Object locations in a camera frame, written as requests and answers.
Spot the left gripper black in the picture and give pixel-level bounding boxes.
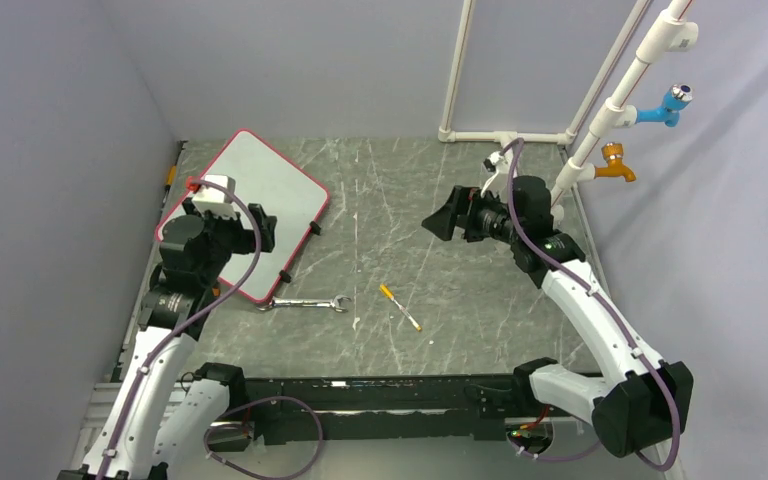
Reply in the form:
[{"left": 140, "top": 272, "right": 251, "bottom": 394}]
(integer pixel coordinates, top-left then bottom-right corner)
[{"left": 183, "top": 198, "right": 275, "bottom": 285}]

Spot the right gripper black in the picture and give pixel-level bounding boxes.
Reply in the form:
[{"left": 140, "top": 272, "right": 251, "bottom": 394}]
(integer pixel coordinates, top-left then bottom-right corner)
[{"left": 422, "top": 185, "right": 523, "bottom": 245}]

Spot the whiteboard with red rim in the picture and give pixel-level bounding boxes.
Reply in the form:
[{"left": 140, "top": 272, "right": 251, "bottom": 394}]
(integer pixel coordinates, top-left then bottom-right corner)
[{"left": 194, "top": 129, "right": 330, "bottom": 304}]

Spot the white marker pen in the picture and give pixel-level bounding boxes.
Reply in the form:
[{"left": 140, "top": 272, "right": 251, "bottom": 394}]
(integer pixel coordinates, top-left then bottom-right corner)
[{"left": 390, "top": 297, "right": 422, "bottom": 332}]

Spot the yellow marker cap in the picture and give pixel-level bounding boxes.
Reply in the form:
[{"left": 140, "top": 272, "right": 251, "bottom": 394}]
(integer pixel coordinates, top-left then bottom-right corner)
[{"left": 379, "top": 284, "right": 395, "bottom": 300}]

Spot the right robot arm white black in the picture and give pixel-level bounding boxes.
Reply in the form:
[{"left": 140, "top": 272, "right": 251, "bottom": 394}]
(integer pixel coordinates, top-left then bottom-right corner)
[{"left": 422, "top": 176, "right": 694, "bottom": 458}]

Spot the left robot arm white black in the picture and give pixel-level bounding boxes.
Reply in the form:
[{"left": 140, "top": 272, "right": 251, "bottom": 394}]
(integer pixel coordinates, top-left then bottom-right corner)
[{"left": 58, "top": 199, "right": 277, "bottom": 479}]

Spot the silver combination wrench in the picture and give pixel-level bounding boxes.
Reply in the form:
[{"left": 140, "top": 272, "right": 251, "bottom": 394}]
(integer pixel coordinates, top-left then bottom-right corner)
[{"left": 256, "top": 295, "right": 353, "bottom": 313}]

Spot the orange tap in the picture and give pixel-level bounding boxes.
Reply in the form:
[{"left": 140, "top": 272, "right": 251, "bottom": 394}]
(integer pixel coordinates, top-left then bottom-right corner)
[{"left": 594, "top": 142, "right": 636, "bottom": 183}]

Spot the blue tap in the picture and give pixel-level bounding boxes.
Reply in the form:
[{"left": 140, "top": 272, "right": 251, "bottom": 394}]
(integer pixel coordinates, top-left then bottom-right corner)
[{"left": 635, "top": 84, "right": 693, "bottom": 128}]

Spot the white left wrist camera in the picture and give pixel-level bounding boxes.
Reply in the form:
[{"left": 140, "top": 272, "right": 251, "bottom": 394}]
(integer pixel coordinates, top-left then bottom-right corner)
[{"left": 186, "top": 175, "right": 236, "bottom": 219}]

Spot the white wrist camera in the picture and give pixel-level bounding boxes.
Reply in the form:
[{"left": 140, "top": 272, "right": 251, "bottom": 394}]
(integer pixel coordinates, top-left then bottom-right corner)
[
  {"left": 186, "top": 175, "right": 236, "bottom": 219},
  {"left": 481, "top": 151, "right": 511, "bottom": 198}
]

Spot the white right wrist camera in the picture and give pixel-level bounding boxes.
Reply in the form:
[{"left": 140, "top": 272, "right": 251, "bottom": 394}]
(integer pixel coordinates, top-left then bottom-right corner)
[{"left": 481, "top": 151, "right": 511, "bottom": 198}]

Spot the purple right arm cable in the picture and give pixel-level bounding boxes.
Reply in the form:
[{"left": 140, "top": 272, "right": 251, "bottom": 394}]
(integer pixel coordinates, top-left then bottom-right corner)
[{"left": 501, "top": 137, "right": 683, "bottom": 473}]

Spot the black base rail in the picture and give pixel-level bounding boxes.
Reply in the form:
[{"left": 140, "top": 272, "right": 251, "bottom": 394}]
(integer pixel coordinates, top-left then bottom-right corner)
[{"left": 214, "top": 374, "right": 570, "bottom": 445}]

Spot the white pvc pipe frame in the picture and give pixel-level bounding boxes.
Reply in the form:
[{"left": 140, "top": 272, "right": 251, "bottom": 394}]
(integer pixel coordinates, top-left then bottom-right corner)
[{"left": 438, "top": 0, "right": 699, "bottom": 221}]

